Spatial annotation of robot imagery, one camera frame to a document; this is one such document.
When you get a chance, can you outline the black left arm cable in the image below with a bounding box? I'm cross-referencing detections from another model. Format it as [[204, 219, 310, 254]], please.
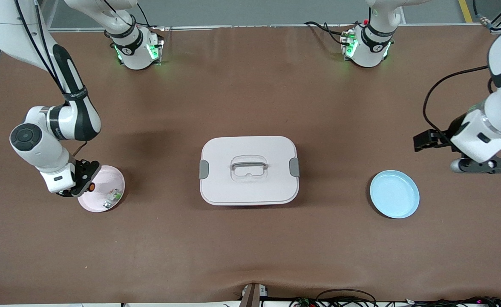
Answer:
[[423, 65, 489, 138]]

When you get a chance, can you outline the white lidded storage box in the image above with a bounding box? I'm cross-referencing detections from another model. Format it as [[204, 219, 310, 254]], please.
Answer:
[[199, 136, 301, 207]]

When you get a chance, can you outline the metal table edge bracket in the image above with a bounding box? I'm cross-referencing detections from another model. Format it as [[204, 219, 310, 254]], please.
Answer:
[[239, 283, 269, 307]]

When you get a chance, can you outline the light blue plate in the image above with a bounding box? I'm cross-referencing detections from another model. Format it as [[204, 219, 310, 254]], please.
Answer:
[[369, 170, 420, 219]]

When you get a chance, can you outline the black base cable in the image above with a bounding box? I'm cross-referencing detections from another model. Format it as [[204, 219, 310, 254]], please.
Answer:
[[125, 3, 166, 31], [305, 21, 354, 46]]

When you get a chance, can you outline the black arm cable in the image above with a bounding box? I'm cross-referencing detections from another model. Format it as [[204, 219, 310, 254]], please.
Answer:
[[423, 65, 489, 138], [14, 0, 88, 157]]

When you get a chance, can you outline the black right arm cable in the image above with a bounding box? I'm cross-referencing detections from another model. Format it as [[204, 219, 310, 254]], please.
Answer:
[[14, 0, 88, 157]]

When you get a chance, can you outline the pink plate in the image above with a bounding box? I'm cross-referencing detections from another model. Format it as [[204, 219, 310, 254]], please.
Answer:
[[77, 165, 126, 213]]

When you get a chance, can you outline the aluminium frame rail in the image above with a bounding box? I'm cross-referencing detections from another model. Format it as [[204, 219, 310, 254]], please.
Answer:
[[48, 23, 494, 33]]

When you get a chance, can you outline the brown table mat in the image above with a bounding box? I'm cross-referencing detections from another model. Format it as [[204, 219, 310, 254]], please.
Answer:
[[0, 25, 501, 305]]

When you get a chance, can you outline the black cable bundle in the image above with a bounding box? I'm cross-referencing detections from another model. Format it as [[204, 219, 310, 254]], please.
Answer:
[[289, 289, 501, 307]]

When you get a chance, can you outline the black left base cable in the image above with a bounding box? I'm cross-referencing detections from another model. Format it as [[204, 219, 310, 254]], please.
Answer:
[[305, 21, 354, 46]]

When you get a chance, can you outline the black right base cable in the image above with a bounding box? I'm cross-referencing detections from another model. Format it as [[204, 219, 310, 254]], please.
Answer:
[[125, 3, 166, 31]]

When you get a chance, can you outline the grey box lid handle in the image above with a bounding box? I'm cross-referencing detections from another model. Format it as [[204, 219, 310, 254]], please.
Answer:
[[231, 156, 268, 172]]

